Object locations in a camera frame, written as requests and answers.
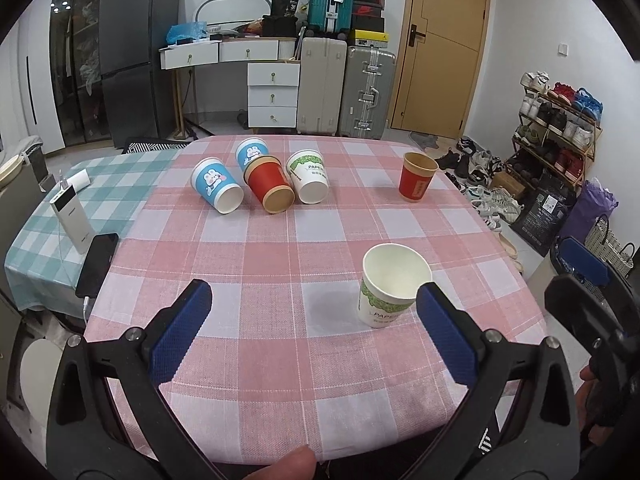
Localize metal shoe rack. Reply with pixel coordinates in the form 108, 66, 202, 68
511, 72, 604, 187

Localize black refrigerator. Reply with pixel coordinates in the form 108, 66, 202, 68
98, 0, 182, 149

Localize red brown paper cup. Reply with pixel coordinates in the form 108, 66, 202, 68
398, 151, 439, 205
243, 155, 296, 215

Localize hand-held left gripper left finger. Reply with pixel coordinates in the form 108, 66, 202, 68
46, 278, 227, 480

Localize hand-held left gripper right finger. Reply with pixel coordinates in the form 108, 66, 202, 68
400, 282, 582, 480

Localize person's right hand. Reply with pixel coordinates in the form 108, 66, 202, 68
574, 365, 600, 430

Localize purple bag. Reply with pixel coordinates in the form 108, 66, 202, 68
564, 178, 620, 242

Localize person's left hand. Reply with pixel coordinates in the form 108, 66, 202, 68
234, 445, 317, 480

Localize pink plaid tablecloth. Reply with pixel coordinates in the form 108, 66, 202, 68
82, 134, 548, 466

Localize white vanity desk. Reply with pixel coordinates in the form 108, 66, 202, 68
158, 36, 302, 142

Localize white drawer cabinet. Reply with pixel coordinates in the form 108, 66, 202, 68
247, 62, 301, 129

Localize grey trash bin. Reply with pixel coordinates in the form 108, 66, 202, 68
19, 135, 49, 185

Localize striped floor mat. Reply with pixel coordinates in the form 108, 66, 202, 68
122, 136, 195, 156

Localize beige suitcase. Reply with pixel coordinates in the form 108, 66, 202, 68
296, 36, 348, 137

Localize white green leaf paper cup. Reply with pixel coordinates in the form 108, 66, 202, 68
285, 149, 331, 205
357, 243, 433, 330

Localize wooden door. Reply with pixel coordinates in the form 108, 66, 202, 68
389, 0, 493, 134

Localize black smartphone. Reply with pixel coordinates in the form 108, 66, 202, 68
75, 232, 121, 300

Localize white round stool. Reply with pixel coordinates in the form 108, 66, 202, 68
14, 329, 73, 413

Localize blue plastic bag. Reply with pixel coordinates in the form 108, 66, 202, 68
166, 20, 208, 46

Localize rows of racked sneakers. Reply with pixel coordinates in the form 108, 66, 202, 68
512, 71, 604, 177

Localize oval mirror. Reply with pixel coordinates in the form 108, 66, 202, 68
193, 0, 272, 37

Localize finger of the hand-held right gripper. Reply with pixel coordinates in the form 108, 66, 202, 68
550, 236, 640, 312
544, 275, 627, 357

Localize cardboard box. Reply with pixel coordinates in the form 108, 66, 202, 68
489, 170, 527, 201

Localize black fabric bag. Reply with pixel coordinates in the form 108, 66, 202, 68
261, 14, 300, 39

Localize white power bank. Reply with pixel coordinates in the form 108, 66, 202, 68
49, 187, 96, 256

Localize blue rabbit paper cup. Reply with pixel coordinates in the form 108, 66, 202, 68
235, 137, 271, 172
190, 157, 245, 214

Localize pile of loose shoes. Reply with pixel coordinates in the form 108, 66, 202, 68
434, 136, 526, 273

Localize green plaid tablecloth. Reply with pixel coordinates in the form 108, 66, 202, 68
4, 147, 188, 313

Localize yellow black shoe box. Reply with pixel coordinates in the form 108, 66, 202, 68
348, 30, 390, 49

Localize small white box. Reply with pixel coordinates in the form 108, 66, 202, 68
61, 170, 92, 193

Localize woven basket bag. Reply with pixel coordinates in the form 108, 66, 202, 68
583, 214, 637, 280

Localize grey door mat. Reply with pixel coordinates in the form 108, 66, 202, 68
409, 131, 442, 152

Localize glass door cabinet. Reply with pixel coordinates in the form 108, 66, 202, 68
47, 0, 112, 153

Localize silver suitcase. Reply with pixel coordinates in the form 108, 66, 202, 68
338, 45, 397, 141

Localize black shopping bag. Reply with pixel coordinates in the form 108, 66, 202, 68
509, 169, 585, 257

